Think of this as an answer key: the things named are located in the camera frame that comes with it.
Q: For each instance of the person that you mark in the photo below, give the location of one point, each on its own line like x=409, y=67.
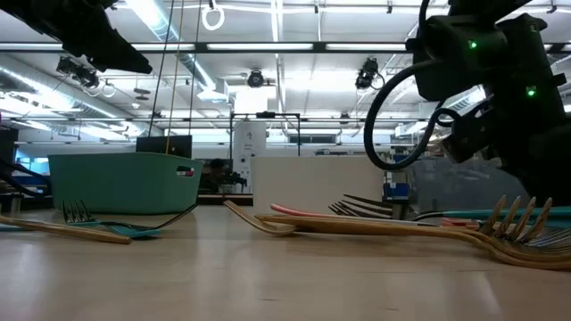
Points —
x=217, y=164

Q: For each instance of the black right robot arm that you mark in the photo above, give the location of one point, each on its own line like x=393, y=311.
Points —
x=464, y=58

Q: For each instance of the blue and white box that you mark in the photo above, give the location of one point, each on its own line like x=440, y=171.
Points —
x=396, y=191

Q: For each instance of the grey metal post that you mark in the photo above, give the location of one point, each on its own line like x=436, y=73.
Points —
x=15, y=204

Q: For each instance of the black overhead light bar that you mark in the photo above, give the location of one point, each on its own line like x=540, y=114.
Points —
x=201, y=46

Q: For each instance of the black ceiling camera cluster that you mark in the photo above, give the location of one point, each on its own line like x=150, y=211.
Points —
x=76, y=71

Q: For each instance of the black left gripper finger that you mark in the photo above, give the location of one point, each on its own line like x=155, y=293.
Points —
x=102, y=49

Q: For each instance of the tall white machine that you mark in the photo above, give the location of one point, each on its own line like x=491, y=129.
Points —
x=250, y=147

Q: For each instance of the round black ceiling camera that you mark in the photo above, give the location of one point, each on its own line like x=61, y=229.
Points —
x=255, y=79

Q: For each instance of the teal plastic bin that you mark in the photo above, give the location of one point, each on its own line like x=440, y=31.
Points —
x=116, y=183

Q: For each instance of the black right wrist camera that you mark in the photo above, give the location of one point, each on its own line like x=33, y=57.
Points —
x=464, y=142

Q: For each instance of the black monitor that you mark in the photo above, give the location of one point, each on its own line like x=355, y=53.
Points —
x=156, y=145

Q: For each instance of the white plastic bin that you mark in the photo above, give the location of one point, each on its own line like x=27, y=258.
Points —
x=312, y=187

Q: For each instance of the silver ventilation duct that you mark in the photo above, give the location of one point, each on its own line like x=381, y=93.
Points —
x=212, y=91
x=27, y=89

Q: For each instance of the black box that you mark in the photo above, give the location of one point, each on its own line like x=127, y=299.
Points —
x=8, y=147

